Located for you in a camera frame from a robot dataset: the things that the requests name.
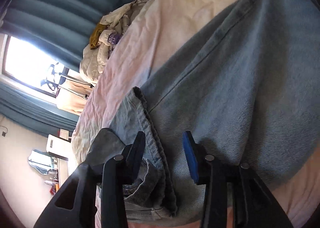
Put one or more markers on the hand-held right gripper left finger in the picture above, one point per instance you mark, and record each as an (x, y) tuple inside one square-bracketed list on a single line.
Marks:
[(135, 157)]

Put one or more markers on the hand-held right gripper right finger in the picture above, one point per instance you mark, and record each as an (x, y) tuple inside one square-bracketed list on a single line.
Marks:
[(190, 160)]

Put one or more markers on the blue denim jeans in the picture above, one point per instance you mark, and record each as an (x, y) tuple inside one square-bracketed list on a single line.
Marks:
[(237, 80)]

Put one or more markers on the pile of white clothes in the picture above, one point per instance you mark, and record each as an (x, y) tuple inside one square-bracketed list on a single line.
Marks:
[(92, 62)]

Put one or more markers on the black clothes rack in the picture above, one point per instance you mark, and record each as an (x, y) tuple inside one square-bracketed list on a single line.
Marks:
[(51, 77)]

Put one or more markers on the white dressing table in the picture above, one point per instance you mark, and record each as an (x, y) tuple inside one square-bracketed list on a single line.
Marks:
[(62, 168)]

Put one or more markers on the red edged white board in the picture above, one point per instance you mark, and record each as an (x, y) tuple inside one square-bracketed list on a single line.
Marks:
[(64, 134)]

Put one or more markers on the white backed chair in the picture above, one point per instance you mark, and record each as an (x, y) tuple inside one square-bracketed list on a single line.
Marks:
[(53, 144)]

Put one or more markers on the group of cosmetic bottles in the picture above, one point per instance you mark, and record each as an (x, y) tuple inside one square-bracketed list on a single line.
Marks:
[(51, 178)]

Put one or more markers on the beige hanging garment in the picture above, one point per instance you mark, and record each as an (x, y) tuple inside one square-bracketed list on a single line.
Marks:
[(70, 100)]

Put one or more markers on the wavy lit vanity mirror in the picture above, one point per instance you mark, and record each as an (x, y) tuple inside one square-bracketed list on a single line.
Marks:
[(37, 159)]

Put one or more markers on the white shirt purple print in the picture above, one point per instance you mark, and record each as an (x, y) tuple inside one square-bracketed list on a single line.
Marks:
[(110, 39)]

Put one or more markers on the narrow blue curtain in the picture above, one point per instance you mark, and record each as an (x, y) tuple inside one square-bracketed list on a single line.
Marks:
[(25, 105)]

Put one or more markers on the mustard yellow garment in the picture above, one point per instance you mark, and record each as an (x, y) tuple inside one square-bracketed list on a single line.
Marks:
[(96, 36)]

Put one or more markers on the pastel pink quilt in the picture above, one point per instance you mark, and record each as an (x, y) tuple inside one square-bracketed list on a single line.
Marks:
[(162, 30)]

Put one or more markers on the dark framed window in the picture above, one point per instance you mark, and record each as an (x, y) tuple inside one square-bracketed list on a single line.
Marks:
[(22, 60)]

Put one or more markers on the wide blue curtain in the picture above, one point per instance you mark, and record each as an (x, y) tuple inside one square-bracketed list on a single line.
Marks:
[(62, 5)]

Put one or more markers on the black wall plug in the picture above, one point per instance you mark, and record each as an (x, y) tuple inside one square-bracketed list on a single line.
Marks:
[(3, 132)]

